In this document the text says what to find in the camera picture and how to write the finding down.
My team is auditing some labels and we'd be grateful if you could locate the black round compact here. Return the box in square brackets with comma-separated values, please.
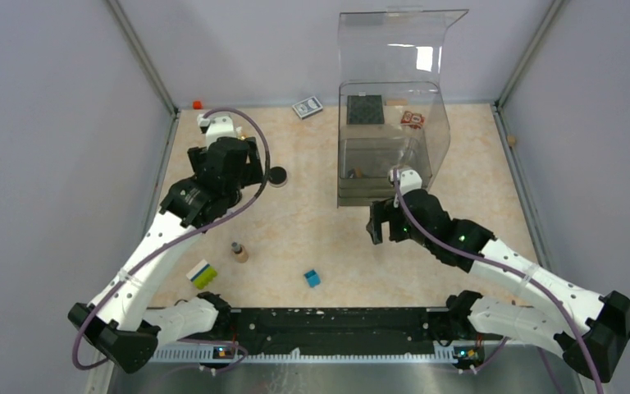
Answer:
[268, 166, 288, 188]

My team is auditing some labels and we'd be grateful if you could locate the foundation bottle black cap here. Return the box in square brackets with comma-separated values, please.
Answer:
[231, 242, 249, 263]

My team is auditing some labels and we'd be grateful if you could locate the clear acrylic makeup organizer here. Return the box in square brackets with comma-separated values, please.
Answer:
[336, 8, 467, 207]

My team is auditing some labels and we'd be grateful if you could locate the blue toy brick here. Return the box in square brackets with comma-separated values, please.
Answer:
[304, 270, 322, 288]

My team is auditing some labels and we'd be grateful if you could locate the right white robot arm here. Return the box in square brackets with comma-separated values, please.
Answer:
[366, 189, 630, 383]

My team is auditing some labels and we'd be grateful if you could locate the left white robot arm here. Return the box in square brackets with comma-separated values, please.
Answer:
[67, 108, 271, 373]

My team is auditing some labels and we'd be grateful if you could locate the small red snack packet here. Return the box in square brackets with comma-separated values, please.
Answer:
[400, 111, 425, 129]

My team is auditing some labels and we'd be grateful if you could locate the playing card box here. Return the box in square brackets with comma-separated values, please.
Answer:
[291, 96, 323, 120]

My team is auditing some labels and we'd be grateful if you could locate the green white toy brick stack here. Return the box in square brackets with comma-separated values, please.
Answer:
[185, 259, 217, 290]

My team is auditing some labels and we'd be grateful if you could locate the black ribbed square mat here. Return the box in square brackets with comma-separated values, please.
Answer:
[346, 95, 385, 125]

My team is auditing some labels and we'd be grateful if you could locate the wooden block at wall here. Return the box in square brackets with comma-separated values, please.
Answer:
[386, 98, 408, 107]

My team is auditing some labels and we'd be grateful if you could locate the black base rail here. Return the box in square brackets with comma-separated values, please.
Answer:
[212, 307, 459, 356]

